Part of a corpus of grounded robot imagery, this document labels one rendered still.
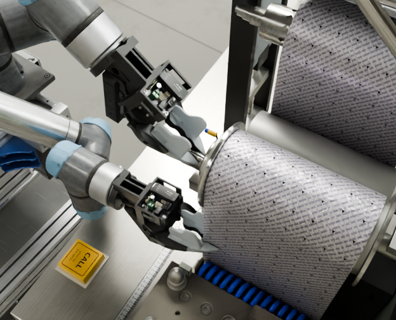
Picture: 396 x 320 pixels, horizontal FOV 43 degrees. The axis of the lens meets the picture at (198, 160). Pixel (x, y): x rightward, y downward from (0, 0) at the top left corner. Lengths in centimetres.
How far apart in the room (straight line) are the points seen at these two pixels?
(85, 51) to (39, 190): 142
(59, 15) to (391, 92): 48
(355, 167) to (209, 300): 34
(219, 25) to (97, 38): 230
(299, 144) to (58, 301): 58
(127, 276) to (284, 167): 49
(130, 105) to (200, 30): 223
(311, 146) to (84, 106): 186
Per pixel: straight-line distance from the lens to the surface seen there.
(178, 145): 73
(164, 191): 87
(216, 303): 92
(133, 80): 70
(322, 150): 84
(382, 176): 84
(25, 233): 199
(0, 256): 198
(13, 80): 154
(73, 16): 69
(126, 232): 113
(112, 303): 107
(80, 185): 94
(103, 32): 69
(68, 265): 109
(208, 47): 282
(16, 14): 79
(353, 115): 85
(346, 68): 79
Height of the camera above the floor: 190
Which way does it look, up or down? 55 degrees down
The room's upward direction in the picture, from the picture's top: straight up
